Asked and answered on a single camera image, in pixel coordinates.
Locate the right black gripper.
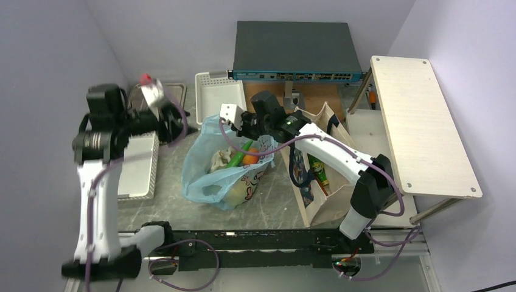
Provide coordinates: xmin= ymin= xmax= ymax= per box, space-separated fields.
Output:
xmin=232 ymin=109 xmax=273 ymax=141

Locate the green chili pepper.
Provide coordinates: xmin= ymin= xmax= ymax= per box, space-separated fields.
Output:
xmin=226 ymin=141 xmax=253 ymax=169

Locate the light blue plastic grocery bag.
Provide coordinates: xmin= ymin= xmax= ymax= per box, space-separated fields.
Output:
xmin=181 ymin=116 xmax=278 ymax=210

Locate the beige canvas tote bag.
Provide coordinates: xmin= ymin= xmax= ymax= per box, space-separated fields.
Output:
xmin=279 ymin=102 xmax=364 ymax=229

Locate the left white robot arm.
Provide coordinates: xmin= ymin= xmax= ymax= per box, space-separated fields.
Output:
xmin=61 ymin=80 xmax=193 ymax=282

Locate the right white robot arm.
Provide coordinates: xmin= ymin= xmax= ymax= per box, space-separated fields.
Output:
xmin=220 ymin=91 xmax=401 ymax=252

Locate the metal monitor stand base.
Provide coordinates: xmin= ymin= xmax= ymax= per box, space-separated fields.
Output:
xmin=282 ymin=80 xmax=305 ymax=111

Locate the orange peach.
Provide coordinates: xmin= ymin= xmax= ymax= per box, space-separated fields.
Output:
xmin=242 ymin=148 xmax=260 ymax=165

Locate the white perforated basket rear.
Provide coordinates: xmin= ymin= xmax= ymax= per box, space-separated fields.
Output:
xmin=195 ymin=71 xmax=247 ymax=125

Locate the white perforated basket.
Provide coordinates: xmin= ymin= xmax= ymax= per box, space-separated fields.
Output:
xmin=118 ymin=132 xmax=159 ymax=201
xmin=195 ymin=71 xmax=247 ymax=125

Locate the metal tray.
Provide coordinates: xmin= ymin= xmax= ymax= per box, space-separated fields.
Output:
xmin=128 ymin=82 xmax=187 ymax=110

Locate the wooden board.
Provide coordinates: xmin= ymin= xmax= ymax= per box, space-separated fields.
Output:
xmin=243 ymin=82 xmax=344 ymax=120

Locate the green glass bottle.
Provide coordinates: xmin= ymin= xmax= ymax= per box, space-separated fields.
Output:
xmin=307 ymin=155 xmax=329 ymax=187

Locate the white perforated basket left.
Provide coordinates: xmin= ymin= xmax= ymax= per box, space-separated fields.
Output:
xmin=118 ymin=132 xmax=159 ymax=201

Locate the yellow lemon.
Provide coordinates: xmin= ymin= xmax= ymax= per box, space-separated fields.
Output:
xmin=223 ymin=181 xmax=254 ymax=207

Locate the orange object behind shelf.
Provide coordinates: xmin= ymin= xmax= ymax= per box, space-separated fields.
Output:
xmin=368 ymin=91 xmax=377 ymax=110

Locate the white shelf table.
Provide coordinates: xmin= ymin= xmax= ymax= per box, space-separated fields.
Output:
xmin=346 ymin=55 xmax=483 ymax=228

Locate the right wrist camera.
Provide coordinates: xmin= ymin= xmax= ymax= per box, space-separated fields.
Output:
xmin=219 ymin=103 xmax=245 ymax=128

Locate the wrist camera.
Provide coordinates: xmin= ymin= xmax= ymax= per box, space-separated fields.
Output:
xmin=139 ymin=74 xmax=166 ymax=109
xmin=219 ymin=103 xmax=245 ymax=128

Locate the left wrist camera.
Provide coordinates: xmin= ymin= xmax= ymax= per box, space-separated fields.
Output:
xmin=139 ymin=74 xmax=166 ymax=109

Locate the network switch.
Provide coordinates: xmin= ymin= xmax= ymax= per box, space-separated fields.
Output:
xmin=228 ymin=21 xmax=363 ymax=82

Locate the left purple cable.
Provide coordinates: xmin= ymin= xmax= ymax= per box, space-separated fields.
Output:
xmin=82 ymin=88 xmax=220 ymax=292

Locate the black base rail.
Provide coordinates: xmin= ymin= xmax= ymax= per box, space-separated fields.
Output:
xmin=150 ymin=228 xmax=374 ymax=271

